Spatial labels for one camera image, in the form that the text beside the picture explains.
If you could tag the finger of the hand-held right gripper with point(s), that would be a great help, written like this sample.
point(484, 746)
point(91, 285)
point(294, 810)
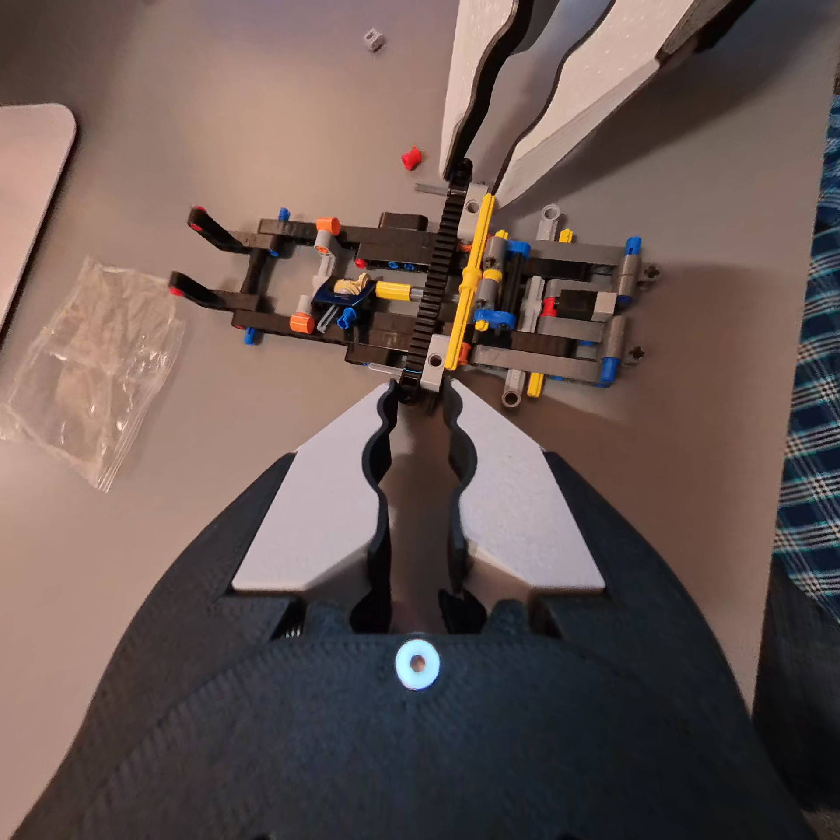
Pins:
point(469, 72)
point(604, 72)

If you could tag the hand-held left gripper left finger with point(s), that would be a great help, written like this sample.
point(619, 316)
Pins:
point(302, 518)

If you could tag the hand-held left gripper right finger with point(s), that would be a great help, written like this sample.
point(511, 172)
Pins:
point(531, 525)

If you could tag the lego technic chassis model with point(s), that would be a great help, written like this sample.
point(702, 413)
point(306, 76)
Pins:
point(558, 253)

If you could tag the black lego gear rack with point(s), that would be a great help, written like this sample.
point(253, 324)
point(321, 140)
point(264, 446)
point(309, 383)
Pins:
point(430, 289)

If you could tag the small grey lego piece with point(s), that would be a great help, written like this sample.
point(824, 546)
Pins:
point(374, 39)

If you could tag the small red lego piece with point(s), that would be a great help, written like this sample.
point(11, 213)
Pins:
point(411, 158)

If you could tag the clear plastic bag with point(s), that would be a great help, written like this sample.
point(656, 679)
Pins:
point(98, 367)

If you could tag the blue plaid clothing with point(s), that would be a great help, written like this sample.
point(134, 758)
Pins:
point(814, 459)

